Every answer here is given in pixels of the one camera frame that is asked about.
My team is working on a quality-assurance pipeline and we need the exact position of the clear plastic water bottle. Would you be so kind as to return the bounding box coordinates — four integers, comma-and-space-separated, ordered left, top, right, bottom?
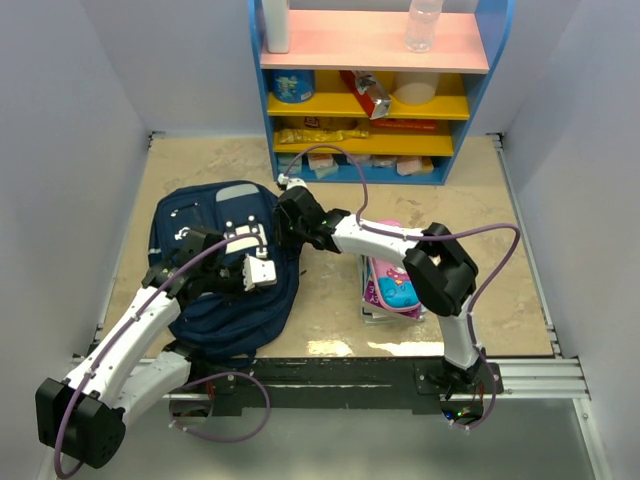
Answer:
404, 0, 444, 53

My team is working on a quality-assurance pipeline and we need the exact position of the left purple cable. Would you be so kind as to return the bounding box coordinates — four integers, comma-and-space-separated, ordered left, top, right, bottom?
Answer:
52, 231, 272, 479

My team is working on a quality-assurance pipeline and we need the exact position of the yellow snack bag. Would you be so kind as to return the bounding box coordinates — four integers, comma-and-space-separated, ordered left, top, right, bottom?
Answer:
274, 128, 370, 145

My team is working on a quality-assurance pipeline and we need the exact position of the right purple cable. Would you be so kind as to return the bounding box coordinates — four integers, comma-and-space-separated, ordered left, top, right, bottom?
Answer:
277, 144, 522, 431

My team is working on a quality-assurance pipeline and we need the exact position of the pink blue pencil case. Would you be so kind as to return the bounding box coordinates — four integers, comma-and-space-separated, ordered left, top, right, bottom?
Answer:
367, 219, 422, 314

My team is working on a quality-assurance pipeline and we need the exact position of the purple cable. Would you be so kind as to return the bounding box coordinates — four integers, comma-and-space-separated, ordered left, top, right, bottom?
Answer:
52, 231, 272, 479
277, 144, 522, 431

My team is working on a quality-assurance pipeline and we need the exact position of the white cylinder bottle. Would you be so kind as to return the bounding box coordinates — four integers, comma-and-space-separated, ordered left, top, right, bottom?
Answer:
262, 0, 291, 54

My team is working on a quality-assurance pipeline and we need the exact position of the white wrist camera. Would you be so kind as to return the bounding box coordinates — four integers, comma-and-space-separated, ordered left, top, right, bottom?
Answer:
276, 173, 307, 191
242, 254, 277, 291

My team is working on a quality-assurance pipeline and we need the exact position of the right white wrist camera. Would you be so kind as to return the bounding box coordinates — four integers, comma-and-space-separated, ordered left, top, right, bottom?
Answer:
276, 173, 307, 191

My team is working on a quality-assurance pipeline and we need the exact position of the blue round can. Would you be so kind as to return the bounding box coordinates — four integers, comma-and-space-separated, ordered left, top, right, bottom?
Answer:
271, 69, 315, 104

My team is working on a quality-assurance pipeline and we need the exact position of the orange flat box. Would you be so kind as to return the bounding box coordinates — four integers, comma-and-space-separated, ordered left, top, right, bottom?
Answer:
370, 118, 438, 132

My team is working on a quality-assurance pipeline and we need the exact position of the white plastic tub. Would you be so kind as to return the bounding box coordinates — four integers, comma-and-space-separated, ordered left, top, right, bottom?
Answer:
392, 72, 440, 105

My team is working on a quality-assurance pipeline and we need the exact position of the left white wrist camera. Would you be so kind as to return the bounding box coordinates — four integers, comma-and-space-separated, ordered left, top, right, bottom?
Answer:
242, 254, 277, 291

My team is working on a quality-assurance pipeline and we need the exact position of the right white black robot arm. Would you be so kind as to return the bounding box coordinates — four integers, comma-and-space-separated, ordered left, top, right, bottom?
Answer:
274, 175, 483, 398

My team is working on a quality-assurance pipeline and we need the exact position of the red silver snack box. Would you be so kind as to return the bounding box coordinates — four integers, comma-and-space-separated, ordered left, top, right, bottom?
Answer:
339, 70, 392, 120

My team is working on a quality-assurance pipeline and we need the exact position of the green sponge pack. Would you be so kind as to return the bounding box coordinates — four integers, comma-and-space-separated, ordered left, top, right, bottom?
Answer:
276, 153, 303, 175

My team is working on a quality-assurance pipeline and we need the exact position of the stack of books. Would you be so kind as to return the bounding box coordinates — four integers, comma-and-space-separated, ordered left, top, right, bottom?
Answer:
357, 256, 428, 325

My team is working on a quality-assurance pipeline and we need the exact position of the navy blue backpack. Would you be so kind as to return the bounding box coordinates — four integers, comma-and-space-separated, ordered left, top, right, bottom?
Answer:
142, 181, 301, 364

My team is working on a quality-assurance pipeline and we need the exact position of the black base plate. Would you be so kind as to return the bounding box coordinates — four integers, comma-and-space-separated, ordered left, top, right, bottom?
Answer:
174, 356, 504, 420

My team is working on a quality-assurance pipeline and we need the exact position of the orange pink sponge pack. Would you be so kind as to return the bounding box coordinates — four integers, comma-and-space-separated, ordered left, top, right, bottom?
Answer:
396, 156, 434, 176

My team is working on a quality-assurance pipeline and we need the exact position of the blue shelf unit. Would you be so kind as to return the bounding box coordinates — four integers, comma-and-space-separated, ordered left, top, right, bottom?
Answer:
248, 1, 515, 185

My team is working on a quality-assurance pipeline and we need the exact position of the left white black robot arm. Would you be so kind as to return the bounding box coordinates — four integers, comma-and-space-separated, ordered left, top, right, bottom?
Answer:
35, 227, 271, 479

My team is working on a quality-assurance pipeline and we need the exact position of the aluminium frame rail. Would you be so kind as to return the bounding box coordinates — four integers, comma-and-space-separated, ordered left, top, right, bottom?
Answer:
489, 357, 593, 401

